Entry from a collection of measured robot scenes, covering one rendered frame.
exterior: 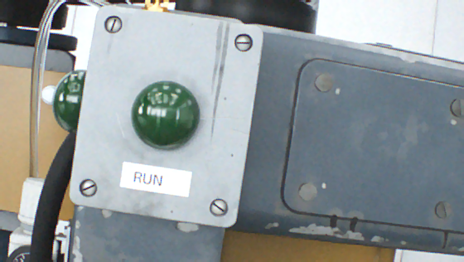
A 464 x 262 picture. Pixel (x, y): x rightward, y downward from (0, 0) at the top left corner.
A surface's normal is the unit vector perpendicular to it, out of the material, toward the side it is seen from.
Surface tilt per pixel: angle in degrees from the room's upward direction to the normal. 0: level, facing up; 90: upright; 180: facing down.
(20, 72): 90
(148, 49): 90
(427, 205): 90
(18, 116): 90
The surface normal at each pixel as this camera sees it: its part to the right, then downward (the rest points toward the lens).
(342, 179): 0.04, 0.06
